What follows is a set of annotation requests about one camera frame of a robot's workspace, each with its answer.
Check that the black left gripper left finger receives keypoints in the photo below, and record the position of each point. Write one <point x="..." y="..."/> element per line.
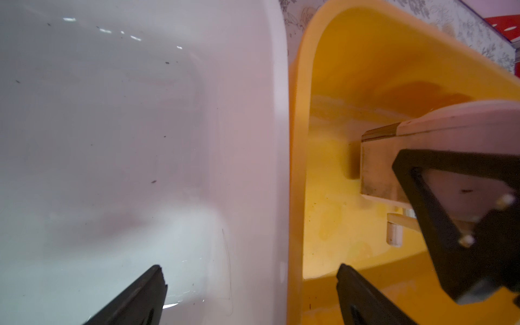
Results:
<point x="141" y="303"/>

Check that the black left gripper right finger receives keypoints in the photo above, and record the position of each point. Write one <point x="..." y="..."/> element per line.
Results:
<point x="362" y="303"/>

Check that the yellow plastic storage box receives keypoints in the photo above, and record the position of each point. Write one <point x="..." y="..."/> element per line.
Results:
<point x="362" y="65"/>

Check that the white plastic storage box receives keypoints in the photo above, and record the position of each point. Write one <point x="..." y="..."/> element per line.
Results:
<point x="140" y="133"/>

